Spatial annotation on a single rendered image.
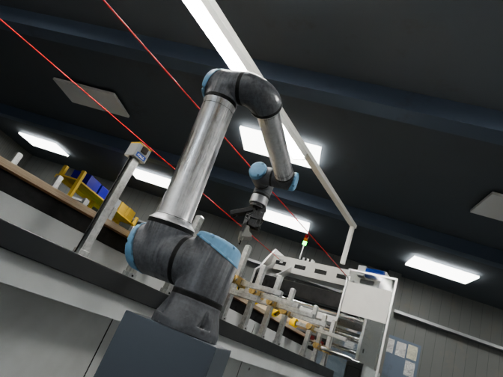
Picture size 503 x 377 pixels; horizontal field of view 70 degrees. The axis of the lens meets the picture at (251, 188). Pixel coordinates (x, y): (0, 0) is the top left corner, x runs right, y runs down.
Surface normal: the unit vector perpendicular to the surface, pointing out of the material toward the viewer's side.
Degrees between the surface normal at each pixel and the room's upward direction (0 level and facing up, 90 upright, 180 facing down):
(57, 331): 90
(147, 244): 98
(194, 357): 90
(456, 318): 90
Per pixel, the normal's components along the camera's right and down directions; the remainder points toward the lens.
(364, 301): -0.48, -0.51
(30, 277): 0.80, 0.07
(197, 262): -0.24, -0.47
